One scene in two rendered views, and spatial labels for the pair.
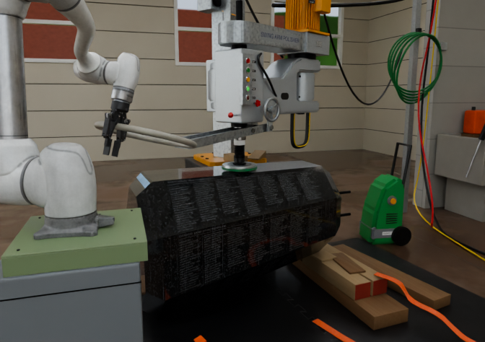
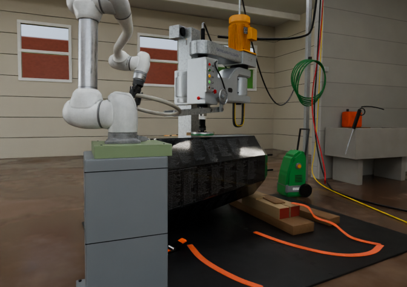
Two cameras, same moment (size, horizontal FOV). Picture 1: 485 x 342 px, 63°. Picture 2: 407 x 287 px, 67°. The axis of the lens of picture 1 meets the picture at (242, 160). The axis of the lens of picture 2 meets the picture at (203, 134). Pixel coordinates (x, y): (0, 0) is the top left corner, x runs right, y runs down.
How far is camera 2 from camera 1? 62 cm
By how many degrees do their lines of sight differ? 8
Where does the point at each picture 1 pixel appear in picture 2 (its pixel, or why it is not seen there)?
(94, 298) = (142, 175)
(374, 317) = (292, 226)
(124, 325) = (158, 193)
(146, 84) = not seen: hidden behind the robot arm
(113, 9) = not seen: hidden behind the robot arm
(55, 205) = (118, 125)
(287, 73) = (231, 75)
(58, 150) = (120, 94)
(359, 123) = (269, 129)
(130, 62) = (145, 56)
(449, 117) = (332, 116)
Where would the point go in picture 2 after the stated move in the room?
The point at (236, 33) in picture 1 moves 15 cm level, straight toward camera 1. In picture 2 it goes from (201, 47) to (203, 43)
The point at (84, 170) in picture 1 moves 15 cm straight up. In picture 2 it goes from (133, 106) to (133, 77)
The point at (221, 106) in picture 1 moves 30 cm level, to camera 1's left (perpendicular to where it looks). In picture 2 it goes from (191, 94) to (158, 93)
